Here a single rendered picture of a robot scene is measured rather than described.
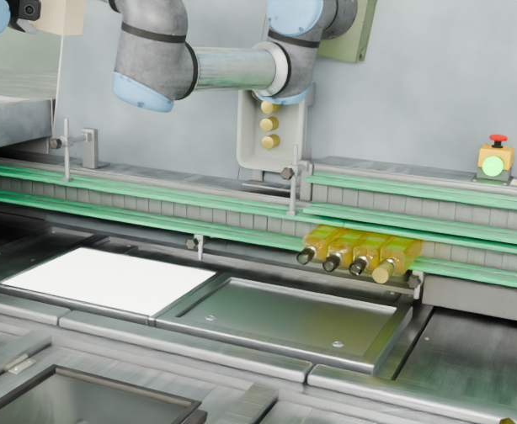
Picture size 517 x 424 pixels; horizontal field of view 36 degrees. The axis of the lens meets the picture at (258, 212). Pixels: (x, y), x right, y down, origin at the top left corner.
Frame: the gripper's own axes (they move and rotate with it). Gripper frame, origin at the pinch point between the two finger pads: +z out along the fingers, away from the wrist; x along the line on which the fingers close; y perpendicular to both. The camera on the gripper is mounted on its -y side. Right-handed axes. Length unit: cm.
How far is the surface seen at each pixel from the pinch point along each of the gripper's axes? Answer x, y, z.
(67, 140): 35.1, -1.0, 13.7
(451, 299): 49, -104, 23
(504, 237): 28, -112, 15
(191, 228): 48, -39, 15
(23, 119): 35.6, 20.5, 22.1
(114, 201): 51, -12, 22
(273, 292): 54, -67, 7
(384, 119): 14, -77, 36
